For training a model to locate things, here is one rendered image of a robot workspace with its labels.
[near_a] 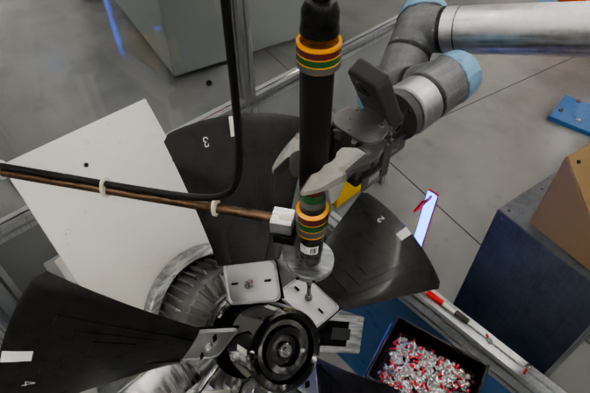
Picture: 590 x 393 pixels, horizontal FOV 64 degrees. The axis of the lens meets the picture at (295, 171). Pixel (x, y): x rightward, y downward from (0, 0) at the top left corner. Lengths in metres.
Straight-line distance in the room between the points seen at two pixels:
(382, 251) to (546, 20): 0.45
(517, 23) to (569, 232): 0.58
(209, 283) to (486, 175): 2.21
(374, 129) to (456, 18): 0.29
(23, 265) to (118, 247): 0.56
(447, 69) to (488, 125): 2.50
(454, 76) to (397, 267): 0.36
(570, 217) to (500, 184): 1.65
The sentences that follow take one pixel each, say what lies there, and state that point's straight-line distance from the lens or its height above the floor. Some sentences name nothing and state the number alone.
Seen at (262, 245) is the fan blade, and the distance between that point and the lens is 0.72.
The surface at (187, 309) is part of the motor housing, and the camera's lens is 0.83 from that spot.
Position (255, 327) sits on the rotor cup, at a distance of 0.70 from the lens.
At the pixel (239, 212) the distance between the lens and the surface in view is 0.65.
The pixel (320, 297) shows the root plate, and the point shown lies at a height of 1.18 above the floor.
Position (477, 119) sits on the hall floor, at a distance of 3.22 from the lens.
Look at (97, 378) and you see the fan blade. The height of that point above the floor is 1.24.
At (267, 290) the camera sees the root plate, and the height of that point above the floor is 1.25.
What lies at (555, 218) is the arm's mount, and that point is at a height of 1.06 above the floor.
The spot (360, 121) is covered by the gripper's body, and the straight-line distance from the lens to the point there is 0.60.
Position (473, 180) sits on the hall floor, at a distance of 2.79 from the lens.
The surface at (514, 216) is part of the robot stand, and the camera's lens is 1.27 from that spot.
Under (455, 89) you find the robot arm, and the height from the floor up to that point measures 1.50.
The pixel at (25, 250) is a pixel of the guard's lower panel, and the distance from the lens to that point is 1.39.
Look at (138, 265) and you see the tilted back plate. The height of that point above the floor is 1.16.
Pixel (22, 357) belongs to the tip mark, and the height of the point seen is 1.34.
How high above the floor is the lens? 1.89
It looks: 45 degrees down
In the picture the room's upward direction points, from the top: straight up
